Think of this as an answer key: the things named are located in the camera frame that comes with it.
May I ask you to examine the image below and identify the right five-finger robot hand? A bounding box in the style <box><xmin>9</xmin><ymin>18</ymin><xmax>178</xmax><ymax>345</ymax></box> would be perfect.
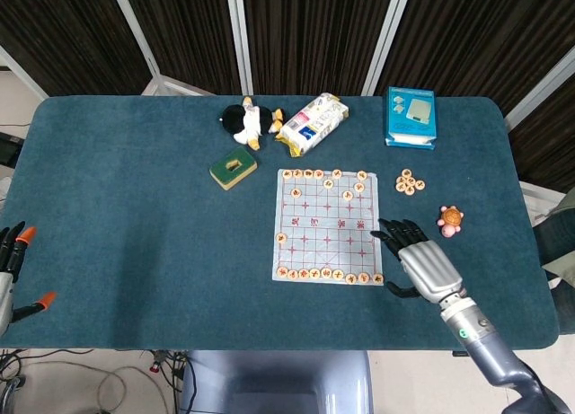
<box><xmin>370</xmin><ymin>217</ymin><xmax>466</xmax><ymax>304</ymax></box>

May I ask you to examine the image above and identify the left five-finger robot hand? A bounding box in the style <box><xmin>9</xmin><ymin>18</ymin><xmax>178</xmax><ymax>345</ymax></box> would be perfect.
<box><xmin>0</xmin><ymin>220</ymin><xmax>58</xmax><ymax>337</ymax></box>

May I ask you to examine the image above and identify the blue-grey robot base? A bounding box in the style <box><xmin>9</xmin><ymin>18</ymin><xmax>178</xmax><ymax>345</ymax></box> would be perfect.
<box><xmin>181</xmin><ymin>349</ymin><xmax>375</xmax><ymax>414</ymax></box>

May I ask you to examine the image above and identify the paper Chinese chess board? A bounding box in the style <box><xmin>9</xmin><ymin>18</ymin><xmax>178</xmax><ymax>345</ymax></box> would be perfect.
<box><xmin>270</xmin><ymin>168</ymin><xmax>386</xmax><ymax>287</ymax></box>

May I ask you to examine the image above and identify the blue felt table cover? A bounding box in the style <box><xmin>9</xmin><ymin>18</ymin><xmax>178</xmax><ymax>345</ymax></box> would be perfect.
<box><xmin>0</xmin><ymin>94</ymin><xmax>561</xmax><ymax>352</ymax></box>

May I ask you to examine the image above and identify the pink orange turtle toy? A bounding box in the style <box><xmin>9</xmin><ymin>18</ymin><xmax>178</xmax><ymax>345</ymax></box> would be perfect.
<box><xmin>435</xmin><ymin>205</ymin><xmax>464</xmax><ymax>238</ymax></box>

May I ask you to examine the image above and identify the black floor device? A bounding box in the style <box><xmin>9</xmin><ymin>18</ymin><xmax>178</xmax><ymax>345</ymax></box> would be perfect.
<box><xmin>0</xmin><ymin>130</ymin><xmax>23</xmax><ymax>166</ymax></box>

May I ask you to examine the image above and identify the blue kitchen scale box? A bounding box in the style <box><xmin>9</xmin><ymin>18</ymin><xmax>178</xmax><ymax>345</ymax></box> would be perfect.
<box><xmin>384</xmin><ymin>85</ymin><xmax>438</xmax><ymax>151</ymax></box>

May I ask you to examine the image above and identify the dark brown partition panel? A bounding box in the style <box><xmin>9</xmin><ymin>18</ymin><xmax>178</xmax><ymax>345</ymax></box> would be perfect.
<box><xmin>372</xmin><ymin>0</ymin><xmax>575</xmax><ymax>114</ymax></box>
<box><xmin>242</xmin><ymin>0</ymin><xmax>401</xmax><ymax>96</ymax></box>
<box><xmin>0</xmin><ymin>0</ymin><xmax>152</xmax><ymax>96</ymax></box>
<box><xmin>507</xmin><ymin>49</ymin><xmax>575</xmax><ymax>193</ymax></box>
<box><xmin>120</xmin><ymin>0</ymin><xmax>246</xmax><ymax>96</ymax></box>

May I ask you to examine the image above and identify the white yellow snack bag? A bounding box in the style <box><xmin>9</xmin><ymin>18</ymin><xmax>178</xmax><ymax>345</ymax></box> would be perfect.
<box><xmin>274</xmin><ymin>92</ymin><xmax>351</xmax><ymax>157</ymax></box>

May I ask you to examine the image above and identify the green yellow sponge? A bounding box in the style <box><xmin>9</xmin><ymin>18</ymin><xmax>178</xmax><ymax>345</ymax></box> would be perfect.
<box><xmin>208</xmin><ymin>145</ymin><xmax>259</xmax><ymax>191</ymax></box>

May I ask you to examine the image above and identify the black white penguin plush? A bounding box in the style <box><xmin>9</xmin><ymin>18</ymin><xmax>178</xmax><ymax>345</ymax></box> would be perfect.
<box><xmin>219</xmin><ymin>95</ymin><xmax>288</xmax><ymax>151</ymax></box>

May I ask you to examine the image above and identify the black floor cable bundle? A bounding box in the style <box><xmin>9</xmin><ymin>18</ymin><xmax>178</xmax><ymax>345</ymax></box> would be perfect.
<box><xmin>147</xmin><ymin>349</ymin><xmax>197</xmax><ymax>414</ymax></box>

